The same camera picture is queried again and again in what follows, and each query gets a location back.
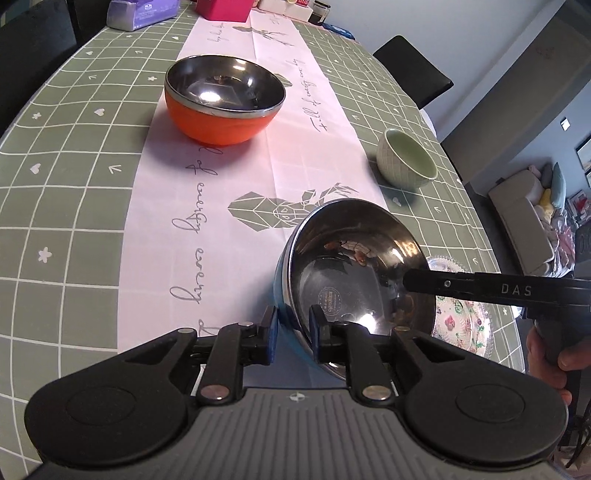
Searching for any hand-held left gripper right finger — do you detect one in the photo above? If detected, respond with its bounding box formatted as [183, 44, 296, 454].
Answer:
[308, 304, 467, 405]

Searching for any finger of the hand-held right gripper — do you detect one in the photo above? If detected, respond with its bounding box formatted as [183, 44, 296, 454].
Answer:
[403, 269, 476, 303]

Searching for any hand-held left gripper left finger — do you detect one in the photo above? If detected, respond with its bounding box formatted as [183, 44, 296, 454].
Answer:
[117, 305, 280, 404]

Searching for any large glass plate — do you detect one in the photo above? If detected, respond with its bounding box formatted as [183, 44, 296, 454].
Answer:
[427, 255, 498, 363]

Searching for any blue steel bowl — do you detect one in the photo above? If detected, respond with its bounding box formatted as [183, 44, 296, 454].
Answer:
[273, 198, 437, 381]

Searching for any green ceramic bowl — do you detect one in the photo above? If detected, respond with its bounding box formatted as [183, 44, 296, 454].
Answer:
[376, 128, 438, 188]

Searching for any orange steel bowl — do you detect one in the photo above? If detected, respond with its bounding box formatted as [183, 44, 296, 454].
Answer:
[165, 55, 286, 146]

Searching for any person's right hand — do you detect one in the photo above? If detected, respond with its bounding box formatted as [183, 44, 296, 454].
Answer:
[526, 329, 583, 408]

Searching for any colourful clothes pile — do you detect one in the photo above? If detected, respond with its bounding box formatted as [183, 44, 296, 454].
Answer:
[538, 205, 580, 278]

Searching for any beige sofa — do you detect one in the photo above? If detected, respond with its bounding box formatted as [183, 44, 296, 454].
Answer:
[488, 168, 575, 278]

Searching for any teal cushion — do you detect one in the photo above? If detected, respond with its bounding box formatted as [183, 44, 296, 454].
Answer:
[551, 162, 567, 208]

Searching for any framed blue picture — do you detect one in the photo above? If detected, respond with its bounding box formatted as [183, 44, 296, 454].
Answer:
[575, 134, 591, 181]

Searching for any pink deer-print table runner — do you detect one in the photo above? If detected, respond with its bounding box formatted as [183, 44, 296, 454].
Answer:
[113, 9, 407, 393]

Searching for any green checked tablecloth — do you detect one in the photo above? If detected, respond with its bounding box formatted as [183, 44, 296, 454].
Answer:
[0, 0, 527, 476]

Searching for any white condiment box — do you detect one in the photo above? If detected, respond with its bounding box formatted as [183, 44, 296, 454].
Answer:
[257, 0, 317, 21]

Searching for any pink box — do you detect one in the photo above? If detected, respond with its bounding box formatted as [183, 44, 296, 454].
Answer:
[195, 0, 254, 21]

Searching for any purple tissue pack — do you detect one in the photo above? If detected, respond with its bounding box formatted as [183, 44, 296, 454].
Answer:
[107, 0, 178, 31]

